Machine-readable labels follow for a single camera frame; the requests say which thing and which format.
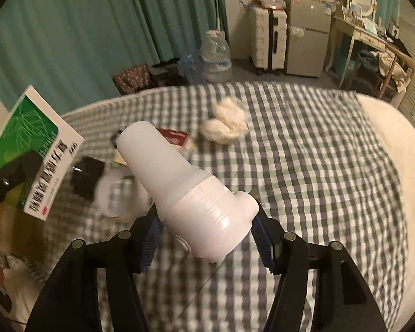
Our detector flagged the red and white box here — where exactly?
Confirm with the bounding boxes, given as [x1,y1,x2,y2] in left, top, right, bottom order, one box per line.
[155,127,194,160]

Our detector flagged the large clear water jug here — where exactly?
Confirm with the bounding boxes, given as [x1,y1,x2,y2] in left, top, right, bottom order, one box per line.
[201,30,233,83]

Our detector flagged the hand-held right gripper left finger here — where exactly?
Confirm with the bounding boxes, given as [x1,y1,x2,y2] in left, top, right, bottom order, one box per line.
[24,202,165,332]

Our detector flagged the white suitcase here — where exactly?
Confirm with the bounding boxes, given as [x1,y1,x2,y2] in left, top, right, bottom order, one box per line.
[248,6,287,76]

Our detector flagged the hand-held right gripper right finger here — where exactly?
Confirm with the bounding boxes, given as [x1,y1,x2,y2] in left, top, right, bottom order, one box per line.
[248,188,384,332]

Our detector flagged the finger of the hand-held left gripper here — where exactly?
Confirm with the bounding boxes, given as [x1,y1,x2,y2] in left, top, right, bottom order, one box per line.
[71,157,106,202]
[0,150,44,189]

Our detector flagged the white round tape roll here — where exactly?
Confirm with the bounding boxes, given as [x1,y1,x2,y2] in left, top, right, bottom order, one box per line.
[95,169,154,219]

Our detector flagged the crushed clear plastic bottles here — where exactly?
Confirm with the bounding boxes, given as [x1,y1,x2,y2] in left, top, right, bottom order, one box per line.
[177,53,206,84]

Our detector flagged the patterned gift bag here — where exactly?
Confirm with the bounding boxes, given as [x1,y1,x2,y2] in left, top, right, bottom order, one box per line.
[112,64,151,95]

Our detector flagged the black bag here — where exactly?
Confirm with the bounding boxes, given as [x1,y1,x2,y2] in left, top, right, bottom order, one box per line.
[149,60,180,87]

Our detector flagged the white hose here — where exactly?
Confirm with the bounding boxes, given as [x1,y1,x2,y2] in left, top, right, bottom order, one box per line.
[212,0,227,33]

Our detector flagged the grey mini fridge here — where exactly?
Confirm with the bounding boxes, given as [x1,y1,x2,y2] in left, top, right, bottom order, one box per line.
[284,0,333,78]

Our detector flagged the crumpled white tissue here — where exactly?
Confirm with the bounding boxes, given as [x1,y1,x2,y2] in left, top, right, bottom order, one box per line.
[199,97,250,144]

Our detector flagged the white plastic bottle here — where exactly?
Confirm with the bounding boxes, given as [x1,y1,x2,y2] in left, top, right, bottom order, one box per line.
[117,120,260,263]

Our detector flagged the cream dressing table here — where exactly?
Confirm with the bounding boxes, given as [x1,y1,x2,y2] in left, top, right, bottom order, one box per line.
[323,7,415,101]

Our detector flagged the brown cardboard box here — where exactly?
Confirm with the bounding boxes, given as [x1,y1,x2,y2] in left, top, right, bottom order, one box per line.
[0,197,45,267]

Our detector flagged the clear plastic bags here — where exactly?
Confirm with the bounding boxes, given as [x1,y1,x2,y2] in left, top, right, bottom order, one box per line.
[252,0,287,9]

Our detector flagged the white bed quilt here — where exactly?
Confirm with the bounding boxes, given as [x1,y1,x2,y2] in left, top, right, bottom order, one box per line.
[356,95,415,322]

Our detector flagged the green and white medicine box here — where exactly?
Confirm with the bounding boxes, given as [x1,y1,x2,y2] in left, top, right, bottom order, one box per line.
[0,84,86,222]

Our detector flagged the cream clothes pile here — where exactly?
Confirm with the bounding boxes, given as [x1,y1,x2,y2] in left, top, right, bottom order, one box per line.
[358,48,412,92]

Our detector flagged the grey checked blanket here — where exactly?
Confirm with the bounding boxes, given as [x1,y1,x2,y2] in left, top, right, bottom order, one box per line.
[0,82,410,332]

